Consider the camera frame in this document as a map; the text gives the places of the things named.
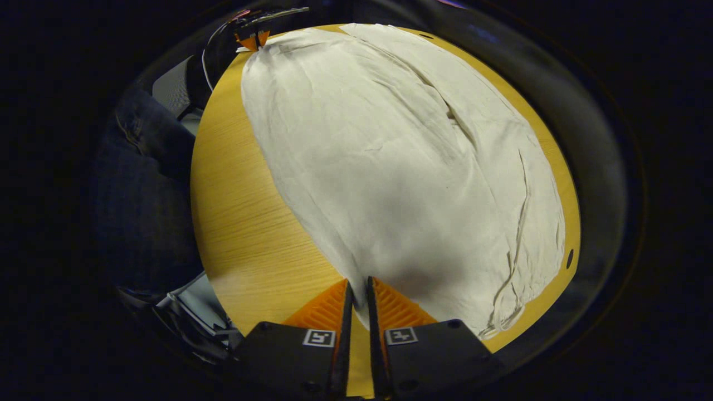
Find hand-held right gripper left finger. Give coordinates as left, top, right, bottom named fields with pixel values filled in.
left=234, top=278, right=355, bottom=399

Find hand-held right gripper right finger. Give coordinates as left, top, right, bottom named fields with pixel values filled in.
left=366, top=276, right=505, bottom=399

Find white jeans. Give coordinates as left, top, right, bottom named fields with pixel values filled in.
left=241, top=23, right=566, bottom=340

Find person's dark blue trouser legs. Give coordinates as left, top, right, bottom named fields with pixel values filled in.
left=92, top=89, right=204, bottom=296

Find person's grey ribbed garment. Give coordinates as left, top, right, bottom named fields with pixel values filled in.
left=152, top=56, right=197, bottom=119

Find thin white cable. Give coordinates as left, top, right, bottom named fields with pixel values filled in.
left=201, top=22, right=235, bottom=93

